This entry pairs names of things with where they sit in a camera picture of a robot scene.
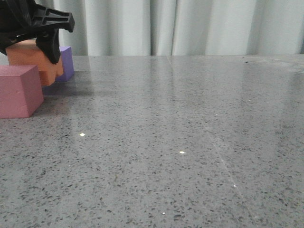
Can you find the purple foam cube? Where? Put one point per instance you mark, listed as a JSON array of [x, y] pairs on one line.
[[67, 63]]

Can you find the grey pleated curtain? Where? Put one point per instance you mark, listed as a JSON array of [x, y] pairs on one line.
[[183, 27]]

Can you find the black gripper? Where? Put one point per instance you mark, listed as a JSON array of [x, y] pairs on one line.
[[22, 19]]

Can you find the orange foam cube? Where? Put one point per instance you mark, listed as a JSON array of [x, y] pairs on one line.
[[27, 53]]

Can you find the pink foam cube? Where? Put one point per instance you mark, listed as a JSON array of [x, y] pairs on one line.
[[20, 91]]

